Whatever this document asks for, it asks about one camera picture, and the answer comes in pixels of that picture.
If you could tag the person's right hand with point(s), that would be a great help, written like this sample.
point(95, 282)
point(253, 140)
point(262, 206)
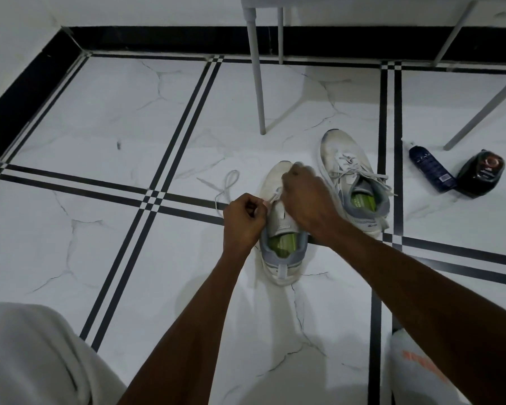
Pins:
point(310, 202)

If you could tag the person's left hand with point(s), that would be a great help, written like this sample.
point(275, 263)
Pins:
point(242, 227)

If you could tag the white shoelace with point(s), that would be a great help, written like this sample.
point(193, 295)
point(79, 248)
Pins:
point(354, 164)
point(224, 191)

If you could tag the white sneaker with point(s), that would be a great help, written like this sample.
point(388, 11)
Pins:
point(333, 143)
point(284, 274)

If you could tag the person's left forearm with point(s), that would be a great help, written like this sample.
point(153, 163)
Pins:
point(189, 341)

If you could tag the person's right forearm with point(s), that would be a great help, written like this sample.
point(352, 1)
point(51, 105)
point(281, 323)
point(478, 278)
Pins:
point(438, 316)

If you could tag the grey metal shelf rack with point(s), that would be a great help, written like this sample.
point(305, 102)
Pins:
point(259, 80)

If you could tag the black shoe polish container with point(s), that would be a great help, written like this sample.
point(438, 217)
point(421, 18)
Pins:
point(478, 174)

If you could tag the dark blue spray bottle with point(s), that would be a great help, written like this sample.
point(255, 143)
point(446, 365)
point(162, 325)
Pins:
point(432, 170)

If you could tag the white sock with orange print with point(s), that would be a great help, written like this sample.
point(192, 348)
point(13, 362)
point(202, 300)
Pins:
point(421, 371)

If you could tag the white shorts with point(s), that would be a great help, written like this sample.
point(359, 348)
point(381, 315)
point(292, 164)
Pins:
point(33, 358)

